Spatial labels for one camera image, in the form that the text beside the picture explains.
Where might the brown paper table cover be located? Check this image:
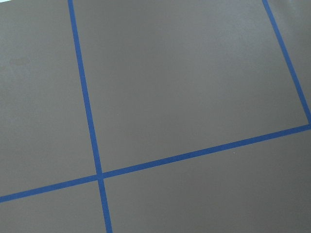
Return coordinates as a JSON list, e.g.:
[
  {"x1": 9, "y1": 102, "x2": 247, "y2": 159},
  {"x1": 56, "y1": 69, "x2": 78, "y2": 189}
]
[{"x1": 0, "y1": 0, "x2": 311, "y2": 233}]

